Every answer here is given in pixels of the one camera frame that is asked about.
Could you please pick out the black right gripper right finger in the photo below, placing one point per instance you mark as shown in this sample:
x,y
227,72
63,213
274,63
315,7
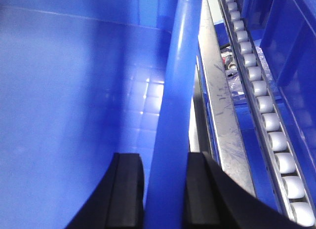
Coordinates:
x,y
215,201

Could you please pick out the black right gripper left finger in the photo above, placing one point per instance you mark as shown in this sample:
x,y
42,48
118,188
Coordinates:
x,y
117,201

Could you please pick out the blue bin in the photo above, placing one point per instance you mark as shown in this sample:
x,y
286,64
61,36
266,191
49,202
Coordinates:
x,y
288,42
82,81

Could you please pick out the white roller conveyor track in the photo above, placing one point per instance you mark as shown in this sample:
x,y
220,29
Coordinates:
x,y
289,183

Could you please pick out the clear plastic bag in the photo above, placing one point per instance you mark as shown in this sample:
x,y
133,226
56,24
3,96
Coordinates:
x,y
233,78

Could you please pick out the steel lane divider rail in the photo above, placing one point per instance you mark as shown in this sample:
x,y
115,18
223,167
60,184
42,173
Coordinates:
x,y
227,147

